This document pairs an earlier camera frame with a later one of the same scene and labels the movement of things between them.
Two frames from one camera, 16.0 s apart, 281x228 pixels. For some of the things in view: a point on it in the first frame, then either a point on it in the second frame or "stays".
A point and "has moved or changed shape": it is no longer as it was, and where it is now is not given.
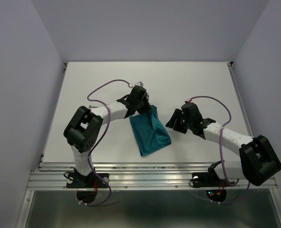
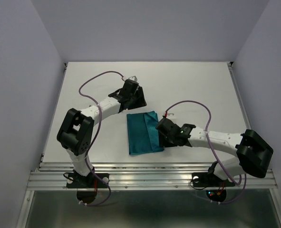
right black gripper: [177, 114] to [163, 142]
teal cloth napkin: [150, 135] has moved or changed shape
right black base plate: [206, 180] stays
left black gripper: [147, 108] to [140, 102]
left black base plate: [74, 180] stays
